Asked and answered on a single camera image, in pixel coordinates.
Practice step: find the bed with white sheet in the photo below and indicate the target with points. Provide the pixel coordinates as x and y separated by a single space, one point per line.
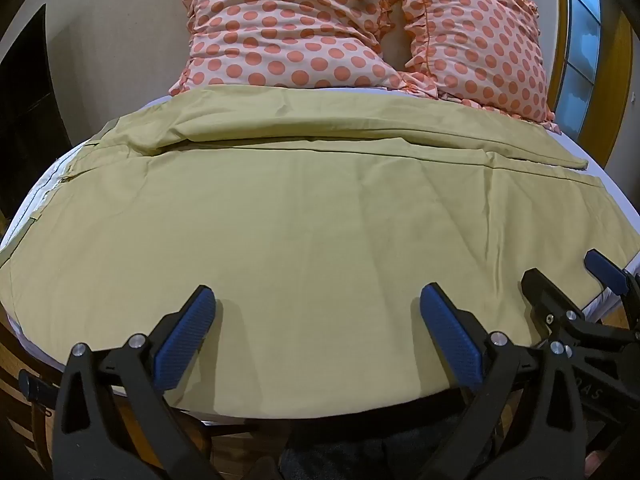
612 180

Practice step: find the large orange polka dot pillow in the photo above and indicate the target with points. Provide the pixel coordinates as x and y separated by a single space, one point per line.
280 25

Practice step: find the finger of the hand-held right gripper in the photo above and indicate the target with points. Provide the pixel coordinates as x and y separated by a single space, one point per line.
605 270
560 297

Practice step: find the window with yellow frame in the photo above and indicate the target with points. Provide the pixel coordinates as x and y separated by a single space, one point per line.
582 40

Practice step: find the olive green bed sheet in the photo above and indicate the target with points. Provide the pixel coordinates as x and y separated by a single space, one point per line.
310 240

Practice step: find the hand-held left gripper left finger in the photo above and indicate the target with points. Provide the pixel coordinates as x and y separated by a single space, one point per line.
182 340

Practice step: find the dark door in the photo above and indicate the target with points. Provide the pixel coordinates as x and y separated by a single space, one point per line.
27 110

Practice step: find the small orange polka dot pillow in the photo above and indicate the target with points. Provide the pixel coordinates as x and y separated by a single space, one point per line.
480 45

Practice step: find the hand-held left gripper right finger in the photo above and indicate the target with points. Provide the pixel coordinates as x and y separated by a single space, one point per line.
450 335

